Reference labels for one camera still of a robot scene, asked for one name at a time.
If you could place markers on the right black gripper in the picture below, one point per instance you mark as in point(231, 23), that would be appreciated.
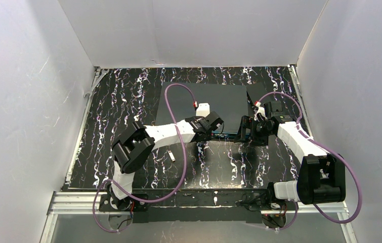
point(244, 126)

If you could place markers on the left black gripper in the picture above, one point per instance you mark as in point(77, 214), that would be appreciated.
point(215, 121)

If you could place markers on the large teal network switch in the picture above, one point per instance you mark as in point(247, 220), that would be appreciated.
point(228, 101)

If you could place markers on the small silver plug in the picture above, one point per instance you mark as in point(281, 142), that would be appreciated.
point(172, 157)

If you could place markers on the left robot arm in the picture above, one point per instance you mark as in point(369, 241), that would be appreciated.
point(134, 145)

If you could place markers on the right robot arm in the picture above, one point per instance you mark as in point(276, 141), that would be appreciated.
point(321, 177)

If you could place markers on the metal wrench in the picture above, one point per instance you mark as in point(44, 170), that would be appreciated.
point(99, 75)

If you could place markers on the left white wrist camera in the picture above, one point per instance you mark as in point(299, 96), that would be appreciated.
point(202, 110)

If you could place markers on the small black network switch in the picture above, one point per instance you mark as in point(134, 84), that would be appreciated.
point(254, 92)

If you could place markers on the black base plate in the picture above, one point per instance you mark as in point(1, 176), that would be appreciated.
point(211, 215)

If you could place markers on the aluminium front rail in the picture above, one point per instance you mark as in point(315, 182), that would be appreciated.
point(79, 202)

